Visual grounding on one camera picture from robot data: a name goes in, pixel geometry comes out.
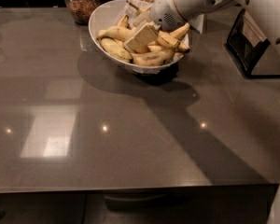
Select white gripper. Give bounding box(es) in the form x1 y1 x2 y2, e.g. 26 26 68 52
123 0 223 52

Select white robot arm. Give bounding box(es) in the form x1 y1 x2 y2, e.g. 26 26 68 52
133 0 280 78

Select long top yellow banana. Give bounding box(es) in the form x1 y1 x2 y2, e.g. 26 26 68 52
157 31 190 53

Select back stemmed yellow banana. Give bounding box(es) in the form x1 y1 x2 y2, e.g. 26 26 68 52
126 0 146 14

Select small rear yellow banana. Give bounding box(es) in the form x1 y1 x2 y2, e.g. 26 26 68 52
117 15 129 28

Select left upper yellow banana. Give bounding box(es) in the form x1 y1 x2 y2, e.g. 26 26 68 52
97 26 133 42

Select front bottom yellow banana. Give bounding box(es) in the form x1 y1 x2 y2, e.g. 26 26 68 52
132 49 175 66

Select left lower yellow banana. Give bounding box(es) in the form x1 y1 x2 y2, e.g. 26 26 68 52
100 37 133 63

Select right rear yellow banana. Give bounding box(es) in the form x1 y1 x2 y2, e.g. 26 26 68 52
169 22 190 40

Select white ceramic bowl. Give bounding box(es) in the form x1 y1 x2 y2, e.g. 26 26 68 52
88 0 185 75

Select left glass jar brown contents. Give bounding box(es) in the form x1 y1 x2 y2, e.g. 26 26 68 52
64 0 101 24

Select black wire basket holder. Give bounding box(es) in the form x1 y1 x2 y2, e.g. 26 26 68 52
226 9 280 78

